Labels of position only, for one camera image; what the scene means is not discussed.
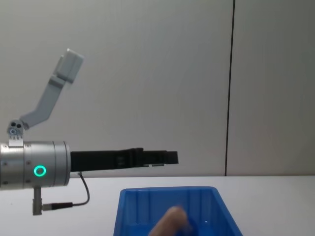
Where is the blue plastic bin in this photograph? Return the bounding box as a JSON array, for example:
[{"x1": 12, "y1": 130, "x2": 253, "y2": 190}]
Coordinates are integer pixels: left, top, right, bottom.
[{"x1": 113, "y1": 186, "x2": 243, "y2": 236}]

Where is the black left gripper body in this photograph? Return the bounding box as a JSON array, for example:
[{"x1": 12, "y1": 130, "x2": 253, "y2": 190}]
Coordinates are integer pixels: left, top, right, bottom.
[{"x1": 70, "y1": 147, "x2": 145, "y2": 173}]

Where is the tan rounded object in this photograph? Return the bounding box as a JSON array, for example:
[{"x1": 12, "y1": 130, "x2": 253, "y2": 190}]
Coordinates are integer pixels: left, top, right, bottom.
[{"x1": 148, "y1": 206, "x2": 194, "y2": 236}]

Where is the thin dark gripper cable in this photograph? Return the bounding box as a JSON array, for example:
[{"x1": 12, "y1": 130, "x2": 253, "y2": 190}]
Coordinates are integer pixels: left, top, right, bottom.
[{"x1": 32, "y1": 172, "x2": 91, "y2": 216}]

